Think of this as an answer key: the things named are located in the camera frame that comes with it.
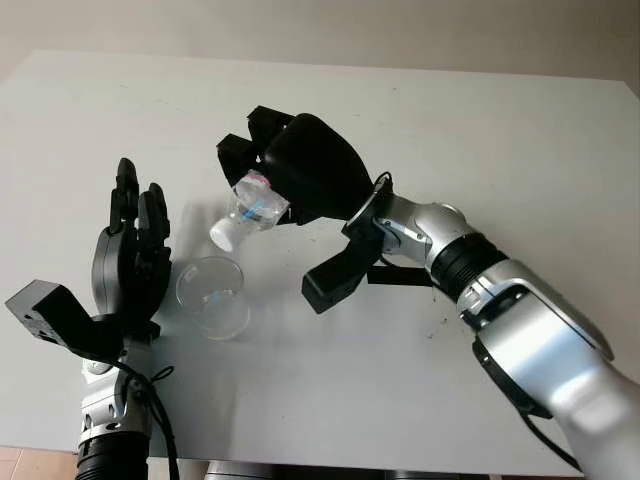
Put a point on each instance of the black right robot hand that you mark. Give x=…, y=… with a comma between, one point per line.
x=315, y=170

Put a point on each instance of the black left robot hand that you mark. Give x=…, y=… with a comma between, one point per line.
x=117, y=270

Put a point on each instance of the clear plastic water bottle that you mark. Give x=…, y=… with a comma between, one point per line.
x=250, y=207

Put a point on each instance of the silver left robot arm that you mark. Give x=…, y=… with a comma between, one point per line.
x=102, y=400

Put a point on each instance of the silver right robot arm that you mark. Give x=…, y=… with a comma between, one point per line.
x=540, y=320

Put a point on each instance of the clear plastic cup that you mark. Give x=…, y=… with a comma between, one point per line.
x=215, y=300

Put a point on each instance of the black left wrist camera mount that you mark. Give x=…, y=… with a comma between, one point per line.
x=50, y=310

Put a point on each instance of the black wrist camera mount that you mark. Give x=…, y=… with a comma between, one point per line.
x=50, y=310
x=335, y=280

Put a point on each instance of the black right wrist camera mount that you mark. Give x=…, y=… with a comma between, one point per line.
x=335, y=280

